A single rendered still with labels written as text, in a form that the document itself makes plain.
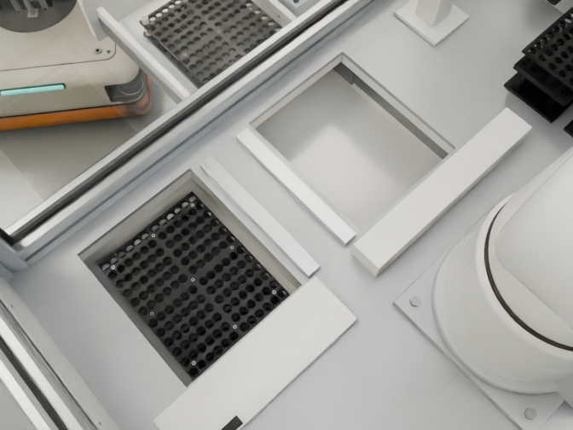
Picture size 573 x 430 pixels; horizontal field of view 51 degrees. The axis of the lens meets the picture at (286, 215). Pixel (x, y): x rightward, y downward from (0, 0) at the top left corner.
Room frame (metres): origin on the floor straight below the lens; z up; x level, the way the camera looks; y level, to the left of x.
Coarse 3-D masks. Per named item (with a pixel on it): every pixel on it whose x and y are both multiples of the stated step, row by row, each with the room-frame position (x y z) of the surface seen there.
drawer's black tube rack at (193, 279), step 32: (192, 224) 0.36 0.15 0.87; (128, 256) 0.30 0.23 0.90; (160, 256) 0.30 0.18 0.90; (192, 256) 0.31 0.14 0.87; (224, 256) 0.30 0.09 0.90; (128, 288) 0.25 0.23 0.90; (160, 288) 0.25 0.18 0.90; (192, 288) 0.26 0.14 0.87; (224, 288) 0.25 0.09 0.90; (256, 288) 0.25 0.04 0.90; (160, 320) 0.21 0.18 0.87; (192, 320) 0.21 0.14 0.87; (224, 320) 0.21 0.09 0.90; (256, 320) 0.21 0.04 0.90; (192, 352) 0.17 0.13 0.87; (224, 352) 0.16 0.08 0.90
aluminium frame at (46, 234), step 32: (352, 0) 0.70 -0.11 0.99; (320, 32) 0.64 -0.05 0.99; (256, 64) 0.57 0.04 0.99; (288, 64) 0.59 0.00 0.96; (224, 96) 0.52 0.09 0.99; (192, 128) 0.47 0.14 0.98; (128, 160) 0.41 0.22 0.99; (160, 160) 0.42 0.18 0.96; (96, 192) 0.36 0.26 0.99; (32, 224) 0.31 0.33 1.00; (64, 224) 0.32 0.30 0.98; (0, 256) 0.26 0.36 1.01; (32, 256) 0.28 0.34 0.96; (0, 320) 0.16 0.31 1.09; (32, 352) 0.13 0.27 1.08; (32, 384) 0.09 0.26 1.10; (64, 416) 0.06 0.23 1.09
